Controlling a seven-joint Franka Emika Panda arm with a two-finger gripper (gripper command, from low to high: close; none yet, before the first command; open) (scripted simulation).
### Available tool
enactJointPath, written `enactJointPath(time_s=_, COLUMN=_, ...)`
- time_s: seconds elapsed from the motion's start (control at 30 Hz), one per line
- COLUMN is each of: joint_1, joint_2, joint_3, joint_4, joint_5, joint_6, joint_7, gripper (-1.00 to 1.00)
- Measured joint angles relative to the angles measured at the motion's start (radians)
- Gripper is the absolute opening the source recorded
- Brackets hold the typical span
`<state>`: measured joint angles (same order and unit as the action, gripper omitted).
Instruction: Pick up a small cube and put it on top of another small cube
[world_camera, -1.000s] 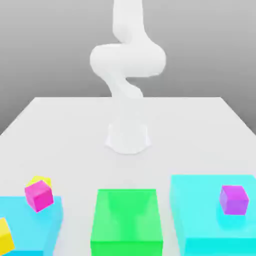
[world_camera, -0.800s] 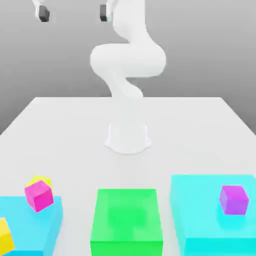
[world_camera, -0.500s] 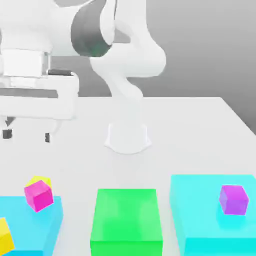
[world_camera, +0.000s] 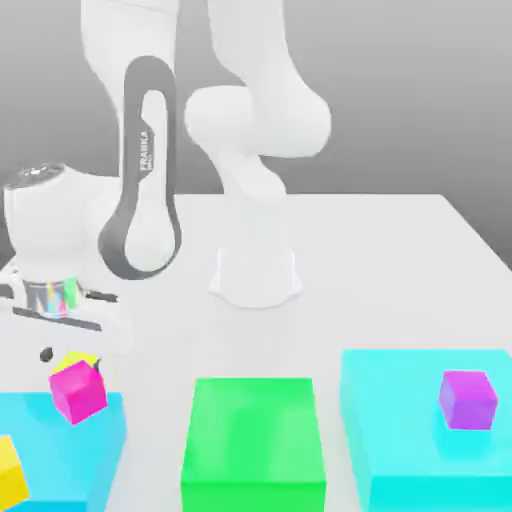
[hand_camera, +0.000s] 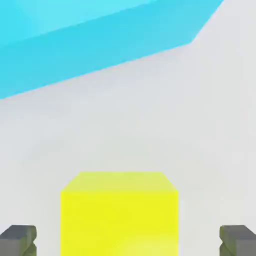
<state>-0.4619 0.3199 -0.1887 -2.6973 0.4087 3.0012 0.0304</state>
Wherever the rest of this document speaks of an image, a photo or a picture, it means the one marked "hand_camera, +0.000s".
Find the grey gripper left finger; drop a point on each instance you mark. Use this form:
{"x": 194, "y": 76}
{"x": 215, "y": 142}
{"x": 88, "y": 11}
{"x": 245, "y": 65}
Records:
{"x": 14, "y": 243}

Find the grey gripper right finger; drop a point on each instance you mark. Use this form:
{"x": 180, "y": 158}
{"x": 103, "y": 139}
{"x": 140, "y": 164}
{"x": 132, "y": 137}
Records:
{"x": 241, "y": 243}

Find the small yellow cube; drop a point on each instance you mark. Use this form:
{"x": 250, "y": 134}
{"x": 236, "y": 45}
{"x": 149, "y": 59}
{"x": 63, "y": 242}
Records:
{"x": 119, "y": 220}

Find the large cyan box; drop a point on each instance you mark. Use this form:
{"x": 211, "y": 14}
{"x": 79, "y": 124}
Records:
{"x": 90, "y": 40}

